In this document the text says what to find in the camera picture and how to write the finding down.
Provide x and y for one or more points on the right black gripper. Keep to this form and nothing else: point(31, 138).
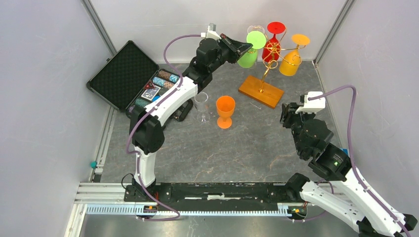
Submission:
point(287, 112)

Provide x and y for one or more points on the black poker chip case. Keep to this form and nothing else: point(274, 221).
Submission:
point(125, 76)

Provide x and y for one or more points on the green wine glass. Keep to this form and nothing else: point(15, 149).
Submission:
point(258, 41)

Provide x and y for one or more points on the green blue toy bricks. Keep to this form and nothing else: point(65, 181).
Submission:
point(345, 151)

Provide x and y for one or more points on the orange wine glass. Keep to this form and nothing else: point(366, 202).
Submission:
point(225, 106)

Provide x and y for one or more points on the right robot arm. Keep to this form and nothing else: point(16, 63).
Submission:
point(362, 212)

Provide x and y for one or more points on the clear wine glass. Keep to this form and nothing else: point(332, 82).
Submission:
point(255, 28)
point(201, 104)

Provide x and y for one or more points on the yellow wine glass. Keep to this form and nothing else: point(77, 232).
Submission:
point(292, 60)

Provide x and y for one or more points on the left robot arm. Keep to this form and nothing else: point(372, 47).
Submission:
point(146, 135)

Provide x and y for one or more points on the gold rack with wooden base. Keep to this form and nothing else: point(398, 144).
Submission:
point(260, 90)

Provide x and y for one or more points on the clear wine glass front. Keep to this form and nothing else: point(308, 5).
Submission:
point(201, 104)

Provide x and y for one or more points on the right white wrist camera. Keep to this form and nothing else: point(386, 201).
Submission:
point(311, 106)

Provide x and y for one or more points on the clear wine glass back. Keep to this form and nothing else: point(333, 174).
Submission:
point(255, 28)

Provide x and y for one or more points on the playing card deck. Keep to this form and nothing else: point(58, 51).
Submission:
point(149, 94)

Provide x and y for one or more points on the red wine glass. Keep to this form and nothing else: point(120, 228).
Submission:
point(271, 50)

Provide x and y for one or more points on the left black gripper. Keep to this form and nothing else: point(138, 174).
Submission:
point(236, 49)

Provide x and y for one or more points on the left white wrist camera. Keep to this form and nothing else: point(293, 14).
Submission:
point(211, 33)

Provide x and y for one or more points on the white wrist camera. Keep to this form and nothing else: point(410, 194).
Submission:
point(311, 106)
point(211, 33)

